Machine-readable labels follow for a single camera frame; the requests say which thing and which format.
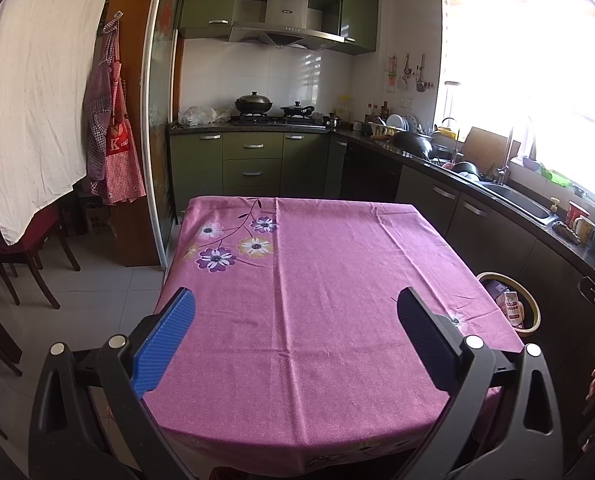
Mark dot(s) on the steel faucet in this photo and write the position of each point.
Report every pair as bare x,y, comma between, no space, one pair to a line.
502,172

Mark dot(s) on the white mug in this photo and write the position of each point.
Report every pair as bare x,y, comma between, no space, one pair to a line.
583,230

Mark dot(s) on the dish rack with plates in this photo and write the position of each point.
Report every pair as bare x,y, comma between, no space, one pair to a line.
395,122

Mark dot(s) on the black lidded frying pan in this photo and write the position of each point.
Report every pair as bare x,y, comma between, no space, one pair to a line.
296,109

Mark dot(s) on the black yellow-rimmed trash bin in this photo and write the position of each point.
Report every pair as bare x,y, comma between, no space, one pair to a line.
537,312

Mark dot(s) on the red-seat wooden chair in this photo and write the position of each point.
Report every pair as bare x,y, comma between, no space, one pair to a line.
37,235

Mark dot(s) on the wooden cutting board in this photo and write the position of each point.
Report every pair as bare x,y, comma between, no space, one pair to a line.
485,150

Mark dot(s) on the hanging kitchen utensils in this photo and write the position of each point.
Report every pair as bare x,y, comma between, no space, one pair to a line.
407,75

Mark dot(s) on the red white seasoning packet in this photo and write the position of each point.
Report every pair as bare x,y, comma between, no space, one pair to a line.
512,310

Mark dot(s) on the pink floral tablecloth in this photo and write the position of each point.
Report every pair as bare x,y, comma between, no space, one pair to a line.
327,285

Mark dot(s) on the row of condiment bottles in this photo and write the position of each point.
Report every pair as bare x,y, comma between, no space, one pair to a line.
376,111

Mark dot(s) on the steel range hood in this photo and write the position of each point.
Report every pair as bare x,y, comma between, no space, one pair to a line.
285,15

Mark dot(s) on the dark kitchen countertop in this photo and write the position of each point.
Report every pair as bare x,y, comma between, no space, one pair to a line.
537,237

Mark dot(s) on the glass sliding door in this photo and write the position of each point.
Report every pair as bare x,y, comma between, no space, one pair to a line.
160,110

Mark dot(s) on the dark lower cabinets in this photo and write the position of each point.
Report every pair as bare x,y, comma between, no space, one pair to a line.
477,230

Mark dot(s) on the purple bowl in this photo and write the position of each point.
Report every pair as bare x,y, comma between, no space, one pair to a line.
532,163

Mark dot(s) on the small steel pot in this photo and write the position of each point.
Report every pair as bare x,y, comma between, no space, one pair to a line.
332,121

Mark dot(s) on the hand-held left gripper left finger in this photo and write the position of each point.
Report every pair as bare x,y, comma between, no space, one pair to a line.
167,340

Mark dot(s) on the white hanging sheet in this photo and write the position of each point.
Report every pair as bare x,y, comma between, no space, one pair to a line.
42,85

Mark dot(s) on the red checkered apron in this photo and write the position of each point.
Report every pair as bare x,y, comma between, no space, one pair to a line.
122,160

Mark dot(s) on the red mug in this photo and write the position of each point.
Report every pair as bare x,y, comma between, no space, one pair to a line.
576,210

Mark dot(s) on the green plastic container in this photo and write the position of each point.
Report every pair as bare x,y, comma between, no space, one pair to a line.
557,177

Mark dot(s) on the green lower cabinets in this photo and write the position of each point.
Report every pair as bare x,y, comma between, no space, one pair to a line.
252,165

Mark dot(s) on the gas stove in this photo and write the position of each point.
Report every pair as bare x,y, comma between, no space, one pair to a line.
277,120

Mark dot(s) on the green cabinets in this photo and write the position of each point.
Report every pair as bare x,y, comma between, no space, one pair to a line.
252,165
202,5

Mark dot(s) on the bright window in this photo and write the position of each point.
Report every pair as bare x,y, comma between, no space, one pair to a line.
527,85

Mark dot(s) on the black lidded wok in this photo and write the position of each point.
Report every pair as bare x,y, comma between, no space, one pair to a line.
253,104

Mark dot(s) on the black cooking pot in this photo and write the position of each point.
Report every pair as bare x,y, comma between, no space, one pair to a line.
466,170

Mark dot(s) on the dark dish rag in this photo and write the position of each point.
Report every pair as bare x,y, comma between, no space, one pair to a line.
565,232

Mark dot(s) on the purple checkered apron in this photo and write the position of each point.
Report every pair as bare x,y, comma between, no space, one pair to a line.
96,125

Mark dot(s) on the crumpled plastic bag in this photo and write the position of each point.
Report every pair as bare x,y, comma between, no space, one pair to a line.
202,116

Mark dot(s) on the soap dispenser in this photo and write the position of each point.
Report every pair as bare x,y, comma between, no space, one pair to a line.
555,207

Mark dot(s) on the steel sink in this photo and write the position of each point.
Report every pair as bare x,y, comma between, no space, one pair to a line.
520,200

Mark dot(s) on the large black wok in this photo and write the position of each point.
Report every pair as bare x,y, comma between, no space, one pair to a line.
415,144

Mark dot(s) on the green upper cabinets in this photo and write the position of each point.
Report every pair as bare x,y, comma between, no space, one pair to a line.
202,5

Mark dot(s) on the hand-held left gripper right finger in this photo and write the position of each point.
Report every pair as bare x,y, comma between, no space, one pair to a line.
425,340

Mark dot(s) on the blue cardboard box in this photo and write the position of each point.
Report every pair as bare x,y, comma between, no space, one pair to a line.
492,292

